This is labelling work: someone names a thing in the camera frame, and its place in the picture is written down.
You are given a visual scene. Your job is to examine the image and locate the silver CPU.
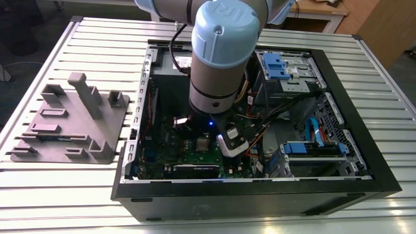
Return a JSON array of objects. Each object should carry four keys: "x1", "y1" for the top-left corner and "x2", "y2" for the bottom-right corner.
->
[{"x1": 196, "y1": 137, "x2": 210, "y2": 151}]

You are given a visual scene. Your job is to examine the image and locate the CPU socket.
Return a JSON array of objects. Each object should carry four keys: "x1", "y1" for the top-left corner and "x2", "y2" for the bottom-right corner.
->
[{"x1": 190, "y1": 135, "x2": 212, "y2": 155}]

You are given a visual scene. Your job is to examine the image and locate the green motherboard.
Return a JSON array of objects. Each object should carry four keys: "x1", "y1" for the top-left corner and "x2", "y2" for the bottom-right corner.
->
[{"x1": 138, "y1": 113, "x2": 257, "y2": 180}]

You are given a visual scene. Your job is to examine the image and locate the black graphics card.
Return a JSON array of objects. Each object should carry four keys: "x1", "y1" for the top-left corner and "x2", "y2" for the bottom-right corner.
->
[{"x1": 164, "y1": 162, "x2": 222, "y2": 180}]

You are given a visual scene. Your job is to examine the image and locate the grey power supply unit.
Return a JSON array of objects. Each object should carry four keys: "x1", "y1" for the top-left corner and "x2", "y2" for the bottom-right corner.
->
[{"x1": 150, "y1": 51, "x2": 192, "y2": 112}]

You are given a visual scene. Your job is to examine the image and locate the hard disk in blue carrier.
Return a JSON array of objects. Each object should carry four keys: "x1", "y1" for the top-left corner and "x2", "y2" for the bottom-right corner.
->
[{"x1": 280, "y1": 142, "x2": 346, "y2": 158}]

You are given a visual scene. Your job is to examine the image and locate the black open PC case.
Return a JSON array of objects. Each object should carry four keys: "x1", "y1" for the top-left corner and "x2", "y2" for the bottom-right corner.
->
[{"x1": 109, "y1": 39, "x2": 402, "y2": 222}]

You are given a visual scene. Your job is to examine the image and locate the blue plastic drive latch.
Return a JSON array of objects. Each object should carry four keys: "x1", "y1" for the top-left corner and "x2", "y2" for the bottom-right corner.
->
[{"x1": 261, "y1": 52, "x2": 292, "y2": 81}]

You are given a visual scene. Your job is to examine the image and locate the silver metal drive cage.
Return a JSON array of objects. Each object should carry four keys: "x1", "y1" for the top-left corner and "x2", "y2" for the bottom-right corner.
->
[{"x1": 252, "y1": 51, "x2": 328, "y2": 106}]

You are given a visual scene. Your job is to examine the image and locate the grey plastic parts rack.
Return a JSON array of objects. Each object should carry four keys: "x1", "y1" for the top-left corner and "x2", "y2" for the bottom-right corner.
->
[{"x1": 9, "y1": 72, "x2": 130, "y2": 165}]

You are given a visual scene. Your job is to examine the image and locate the silver metal disk bay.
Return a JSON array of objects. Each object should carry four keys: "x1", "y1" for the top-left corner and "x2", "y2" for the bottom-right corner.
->
[{"x1": 264, "y1": 141, "x2": 373, "y2": 178}]

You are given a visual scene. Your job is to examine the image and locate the RAM stick with blue label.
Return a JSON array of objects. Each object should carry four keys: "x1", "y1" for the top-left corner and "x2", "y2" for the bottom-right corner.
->
[{"x1": 37, "y1": 136, "x2": 74, "y2": 142}]

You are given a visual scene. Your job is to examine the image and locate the wooden desk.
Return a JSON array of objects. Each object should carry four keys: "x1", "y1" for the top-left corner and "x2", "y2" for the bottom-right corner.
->
[{"x1": 290, "y1": 0, "x2": 350, "y2": 34}]

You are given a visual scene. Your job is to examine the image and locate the wooden panel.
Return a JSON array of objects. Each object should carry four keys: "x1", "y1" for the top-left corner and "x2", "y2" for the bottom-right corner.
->
[{"x1": 334, "y1": 0, "x2": 416, "y2": 69}]

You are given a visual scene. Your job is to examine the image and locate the dark office chair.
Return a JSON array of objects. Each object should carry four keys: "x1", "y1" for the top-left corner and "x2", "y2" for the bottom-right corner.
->
[{"x1": 0, "y1": 0, "x2": 44, "y2": 57}]

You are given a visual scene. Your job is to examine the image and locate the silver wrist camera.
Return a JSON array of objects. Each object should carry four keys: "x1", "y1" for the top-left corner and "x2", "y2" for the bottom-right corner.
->
[{"x1": 216, "y1": 123, "x2": 250, "y2": 158}]

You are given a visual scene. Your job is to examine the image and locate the thin red wire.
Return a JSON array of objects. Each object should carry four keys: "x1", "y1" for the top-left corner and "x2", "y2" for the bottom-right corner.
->
[{"x1": 144, "y1": 91, "x2": 154, "y2": 134}]

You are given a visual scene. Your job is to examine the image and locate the orange wire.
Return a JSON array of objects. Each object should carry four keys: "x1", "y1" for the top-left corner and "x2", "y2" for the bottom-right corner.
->
[{"x1": 244, "y1": 130, "x2": 264, "y2": 160}]

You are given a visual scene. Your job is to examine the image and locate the yellow wire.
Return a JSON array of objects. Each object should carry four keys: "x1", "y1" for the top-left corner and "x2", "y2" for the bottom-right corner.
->
[{"x1": 236, "y1": 72, "x2": 250, "y2": 104}]

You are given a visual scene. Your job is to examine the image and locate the black wire bundle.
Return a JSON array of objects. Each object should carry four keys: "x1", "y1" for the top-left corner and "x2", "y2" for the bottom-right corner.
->
[{"x1": 246, "y1": 92, "x2": 317, "y2": 146}]

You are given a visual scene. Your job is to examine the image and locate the thick black camera cable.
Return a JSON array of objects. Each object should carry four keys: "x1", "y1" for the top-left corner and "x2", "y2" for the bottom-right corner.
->
[{"x1": 168, "y1": 23, "x2": 193, "y2": 74}]

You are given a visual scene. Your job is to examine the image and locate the blue data wire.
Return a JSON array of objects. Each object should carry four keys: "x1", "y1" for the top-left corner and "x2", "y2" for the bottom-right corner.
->
[{"x1": 304, "y1": 117, "x2": 326, "y2": 148}]

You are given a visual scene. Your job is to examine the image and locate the white desk frame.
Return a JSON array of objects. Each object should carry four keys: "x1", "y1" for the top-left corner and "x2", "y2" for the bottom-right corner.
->
[{"x1": 148, "y1": 4, "x2": 161, "y2": 22}]

